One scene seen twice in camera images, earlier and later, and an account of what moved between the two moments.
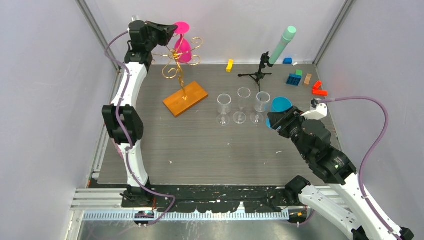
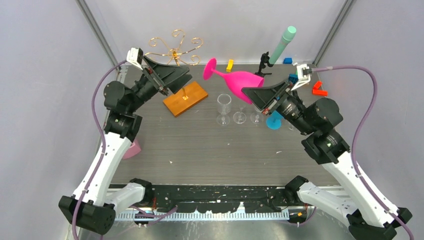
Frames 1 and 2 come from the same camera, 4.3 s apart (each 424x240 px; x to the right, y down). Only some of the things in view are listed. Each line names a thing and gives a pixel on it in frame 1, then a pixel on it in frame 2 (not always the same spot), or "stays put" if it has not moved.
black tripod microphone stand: [265, 60] stays put
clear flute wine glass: [240, 117] stays put
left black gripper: [169, 29] to [168, 73]
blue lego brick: [294, 79] stays put
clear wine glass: [224, 108] stays put
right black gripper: [277, 119] to [260, 97]
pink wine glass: [182, 45] to [236, 81]
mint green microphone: [285, 39] stays put
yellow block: [229, 68] stays put
